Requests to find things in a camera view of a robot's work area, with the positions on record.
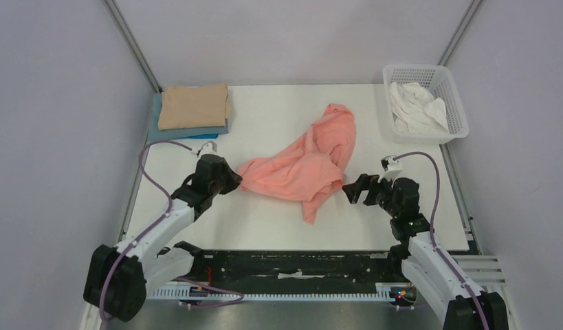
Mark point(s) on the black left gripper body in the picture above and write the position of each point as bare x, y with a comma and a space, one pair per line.
216, 185

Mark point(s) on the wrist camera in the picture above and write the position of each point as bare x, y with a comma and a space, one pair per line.
209, 148
391, 168

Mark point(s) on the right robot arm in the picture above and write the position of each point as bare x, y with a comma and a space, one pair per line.
456, 299

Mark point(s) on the white slotted cable duct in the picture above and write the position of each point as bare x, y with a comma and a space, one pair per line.
185, 291

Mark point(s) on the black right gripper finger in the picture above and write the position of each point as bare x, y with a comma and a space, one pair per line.
373, 187
355, 189

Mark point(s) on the beige folded t shirt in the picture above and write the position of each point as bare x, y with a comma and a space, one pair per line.
193, 107

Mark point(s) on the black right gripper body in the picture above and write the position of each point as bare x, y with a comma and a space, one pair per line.
371, 191

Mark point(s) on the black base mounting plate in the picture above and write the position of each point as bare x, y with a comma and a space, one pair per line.
296, 271

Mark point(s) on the white t shirt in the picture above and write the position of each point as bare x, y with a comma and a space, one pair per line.
416, 110

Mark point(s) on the pink t shirt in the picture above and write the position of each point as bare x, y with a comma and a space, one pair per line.
310, 169

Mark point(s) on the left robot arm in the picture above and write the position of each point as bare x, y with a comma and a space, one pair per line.
120, 277

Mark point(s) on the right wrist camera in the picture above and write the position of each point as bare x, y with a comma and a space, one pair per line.
391, 168

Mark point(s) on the blue folded t shirt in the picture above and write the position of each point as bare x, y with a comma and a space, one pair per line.
198, 133

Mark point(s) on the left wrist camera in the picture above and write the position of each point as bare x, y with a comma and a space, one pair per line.
209, 148

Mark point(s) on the white plastic laundry basket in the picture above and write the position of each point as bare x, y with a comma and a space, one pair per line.
439, 82

